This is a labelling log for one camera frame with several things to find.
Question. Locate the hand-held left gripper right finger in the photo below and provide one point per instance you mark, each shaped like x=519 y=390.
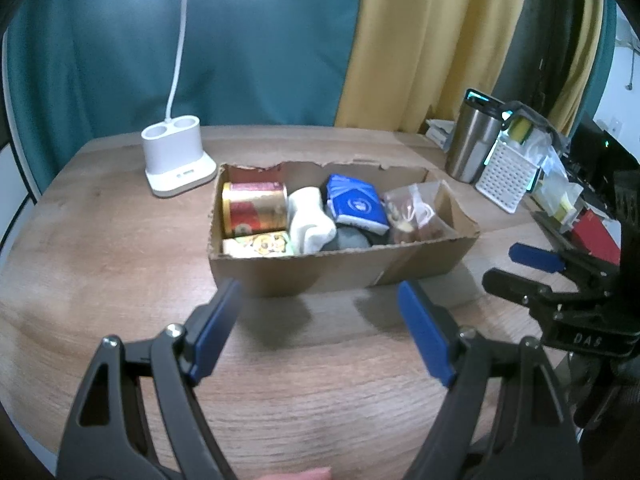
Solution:
x=425 y=330

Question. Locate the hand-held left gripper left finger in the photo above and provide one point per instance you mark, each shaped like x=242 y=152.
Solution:
x=215 y=330

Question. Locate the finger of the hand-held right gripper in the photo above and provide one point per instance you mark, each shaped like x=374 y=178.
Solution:
x=535 y=257
x=510 y=285

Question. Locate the cartoon print tissue packet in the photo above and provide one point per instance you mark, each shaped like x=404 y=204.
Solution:
x=260 y=245

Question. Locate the torn cardboard box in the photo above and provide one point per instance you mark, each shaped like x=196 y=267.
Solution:
x=325 y=275

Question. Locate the clear plastic bag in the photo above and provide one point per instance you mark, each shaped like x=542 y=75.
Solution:
x=415 y=210

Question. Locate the red and gold can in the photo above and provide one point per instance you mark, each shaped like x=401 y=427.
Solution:
x=250 y=210

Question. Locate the white sock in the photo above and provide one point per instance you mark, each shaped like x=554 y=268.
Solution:
x=310 y=225

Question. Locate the blue tissue packet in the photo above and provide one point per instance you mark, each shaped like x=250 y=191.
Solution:
x=355 y=205

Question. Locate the person's left hand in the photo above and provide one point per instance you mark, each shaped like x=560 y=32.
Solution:
x=300 y=475

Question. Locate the yellow notepad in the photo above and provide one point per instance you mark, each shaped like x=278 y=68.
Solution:
x=565 y=207

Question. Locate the red box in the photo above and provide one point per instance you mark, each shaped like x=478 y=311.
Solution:
x=595 y=240

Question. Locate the white perforated basket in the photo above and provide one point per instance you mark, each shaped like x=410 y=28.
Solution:
x=502 y=180

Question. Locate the crumpled clear plastic bags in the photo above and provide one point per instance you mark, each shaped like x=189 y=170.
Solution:
x=555 y=175

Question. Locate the grey socks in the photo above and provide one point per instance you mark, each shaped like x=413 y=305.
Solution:
x=350 y=240

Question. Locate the black monitor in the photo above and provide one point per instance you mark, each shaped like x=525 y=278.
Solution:
x=597 y=155

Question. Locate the yellow sponge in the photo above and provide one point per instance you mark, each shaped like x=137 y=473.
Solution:
x=522 y=129

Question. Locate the steel travel tumbler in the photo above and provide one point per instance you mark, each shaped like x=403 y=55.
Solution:
x=467 y=145

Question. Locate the stack of papers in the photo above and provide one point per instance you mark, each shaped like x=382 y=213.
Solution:
x=439 y=135

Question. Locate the white desk lamp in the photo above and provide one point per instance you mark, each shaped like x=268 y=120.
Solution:
x=170 y=155

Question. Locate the narrow yellow curtain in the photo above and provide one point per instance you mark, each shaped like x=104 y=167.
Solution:
x=580 y=60

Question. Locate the dark grey curtain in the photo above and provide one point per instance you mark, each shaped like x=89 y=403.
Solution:
x=540 y=35

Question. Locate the teal curtain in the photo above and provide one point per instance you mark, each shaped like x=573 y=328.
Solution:
x=100 y=60

